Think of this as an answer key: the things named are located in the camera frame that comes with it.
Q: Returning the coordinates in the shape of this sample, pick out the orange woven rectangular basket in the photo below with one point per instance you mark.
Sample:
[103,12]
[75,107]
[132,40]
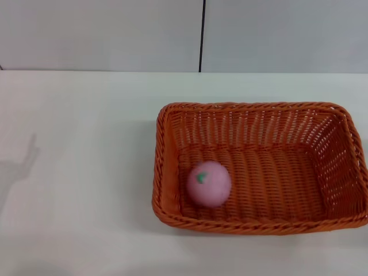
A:
[273,172]

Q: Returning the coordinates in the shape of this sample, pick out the pink toy peach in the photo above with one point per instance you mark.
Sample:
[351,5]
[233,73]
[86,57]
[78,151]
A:
[209,184]

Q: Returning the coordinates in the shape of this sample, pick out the black wall panel seam strip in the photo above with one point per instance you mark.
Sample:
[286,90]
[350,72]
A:
[202,37]

